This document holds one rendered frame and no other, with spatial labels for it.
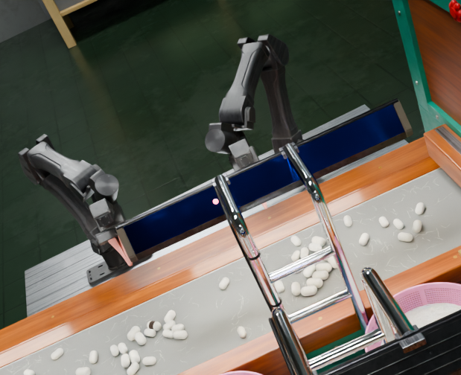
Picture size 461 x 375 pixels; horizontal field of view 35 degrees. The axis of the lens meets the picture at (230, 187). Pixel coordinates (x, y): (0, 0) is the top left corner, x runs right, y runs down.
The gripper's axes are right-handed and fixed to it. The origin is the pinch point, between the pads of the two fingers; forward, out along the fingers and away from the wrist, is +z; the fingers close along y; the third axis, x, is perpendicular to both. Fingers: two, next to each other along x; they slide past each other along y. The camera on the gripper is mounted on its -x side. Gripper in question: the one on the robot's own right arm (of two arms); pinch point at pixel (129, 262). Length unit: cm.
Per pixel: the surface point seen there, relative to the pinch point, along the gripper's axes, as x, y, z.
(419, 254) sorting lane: -8, 62, 28
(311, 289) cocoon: -8.5, 37.2, 25.5
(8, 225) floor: 195, -89, -99
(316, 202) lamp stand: -43, 43, 16
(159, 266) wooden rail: 10.8, 4.9, 1.5
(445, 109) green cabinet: -3, 85, -1
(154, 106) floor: 235, 8, -145
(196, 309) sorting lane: 0.9, 10.7, 17.3
